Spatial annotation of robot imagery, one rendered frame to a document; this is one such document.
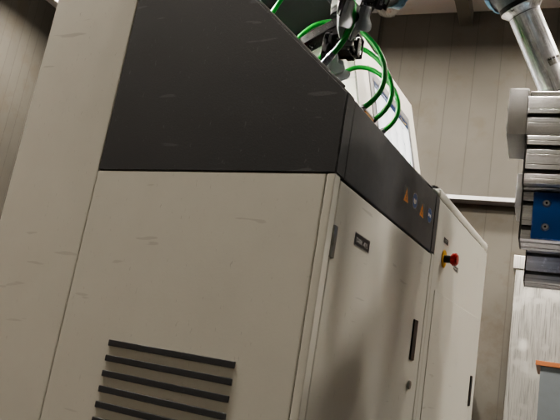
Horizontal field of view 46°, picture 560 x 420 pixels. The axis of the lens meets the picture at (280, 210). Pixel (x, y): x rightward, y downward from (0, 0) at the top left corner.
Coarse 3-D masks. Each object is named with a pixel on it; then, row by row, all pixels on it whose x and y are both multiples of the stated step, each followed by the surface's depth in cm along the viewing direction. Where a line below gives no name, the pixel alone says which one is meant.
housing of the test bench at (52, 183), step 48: (96, 0) 163; (48, 48) 166; (96, 48) 158; (48, 96) 161; (96, 96) 153; (48, 144) 156; (96, 144) 149; (48, 192) 152; (0, 240) 155; (48, 240) 147; (0, 288) 150; (48, 288) 143; (0, 336) 146; (48, 336) 140; (0, 384) 142
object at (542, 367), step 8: (536, 360) 356; (544, 368) 355; (552, 368) 354; (544, 376) 354; (552, 376) 353; (544, 384) 353; (552, 384) 352; (544, 392) 352; (552, 392) 351; (544, 400) 351; (552, 400) 350; (544, 408) 350; (552, 408) 349; (544, 416) 349; (552, 416) 348
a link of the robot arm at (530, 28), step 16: (496, 0) 183; (512, 0) 178; (528, 0) 177; (512, 16) 181; (528, 16) 178; (528, 32) 179; (544, 32) 178; (528, 48) 179; (544, 48) 177; (528, 64) 181; (544, 64) 178; (544, 80) 178
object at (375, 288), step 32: (352, 192) 126; (352, 224) 126; (384, 224) 142; (352, 256) 127; (384, 256) 143; (416, 256) 164; (352, 288) 128; (384, 288) 144; (416, 288) 165; (320, 320) 115; (352, 320) 128; (384, 320) 145; (416, 320) 164; (320, 352) 116; (352, 352) 129; (384, 352) 145; (416, 352) 167; (320, 384) 116; (352, 384) 130; (384, 384) 146; (320, 416) 117; (352, 416) 130; (384, 416) 147
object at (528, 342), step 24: (528, 288) 802; (528, 312) 794; (552, 312) 785; (528, 336) 787; (552, 336) 778; (528, 360) 780; (552, 360) 771; (528, 384) 774; (504, 408) 776; (528, 408) 767
